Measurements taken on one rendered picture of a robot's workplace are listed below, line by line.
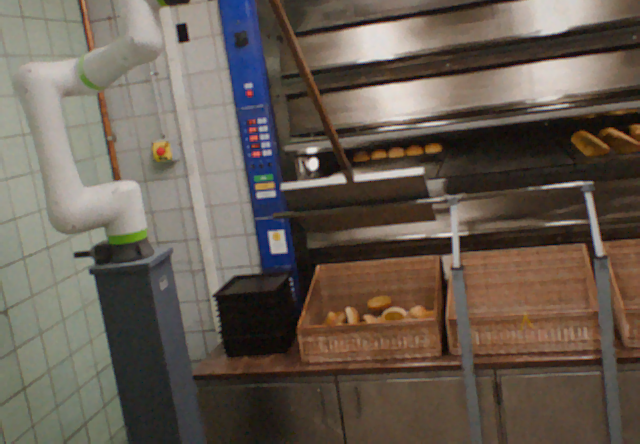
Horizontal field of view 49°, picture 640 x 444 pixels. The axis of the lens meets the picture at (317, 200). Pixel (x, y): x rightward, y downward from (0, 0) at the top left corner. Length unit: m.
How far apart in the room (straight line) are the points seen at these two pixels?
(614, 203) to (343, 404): 1.37
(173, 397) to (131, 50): 1.10
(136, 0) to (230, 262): 1.70
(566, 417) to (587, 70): 1.34
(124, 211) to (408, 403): 1.30
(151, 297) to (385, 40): 1.49
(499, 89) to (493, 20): 0.28
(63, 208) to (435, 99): 1.59
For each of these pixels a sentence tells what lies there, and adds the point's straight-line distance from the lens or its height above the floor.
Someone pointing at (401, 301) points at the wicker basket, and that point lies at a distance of 3.15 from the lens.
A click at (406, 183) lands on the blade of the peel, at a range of 2.65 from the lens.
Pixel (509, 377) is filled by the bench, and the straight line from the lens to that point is 2.74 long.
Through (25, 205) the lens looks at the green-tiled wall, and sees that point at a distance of 2.96.
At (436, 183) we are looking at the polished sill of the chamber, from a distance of 3.08.
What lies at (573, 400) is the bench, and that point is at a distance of 2.79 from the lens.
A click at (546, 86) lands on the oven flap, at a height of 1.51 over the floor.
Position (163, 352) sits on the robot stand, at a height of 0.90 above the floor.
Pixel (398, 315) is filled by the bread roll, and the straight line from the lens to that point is 2.98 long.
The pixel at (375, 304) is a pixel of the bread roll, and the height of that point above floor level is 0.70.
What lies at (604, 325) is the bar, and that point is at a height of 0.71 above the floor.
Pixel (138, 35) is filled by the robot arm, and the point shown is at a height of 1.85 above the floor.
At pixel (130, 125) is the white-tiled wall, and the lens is 3.45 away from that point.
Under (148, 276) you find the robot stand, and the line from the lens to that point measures 2.26.
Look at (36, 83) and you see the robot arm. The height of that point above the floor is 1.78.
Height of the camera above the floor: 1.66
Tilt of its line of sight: 9 degrees down
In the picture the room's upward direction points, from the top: 8 degrees counter-clockwise
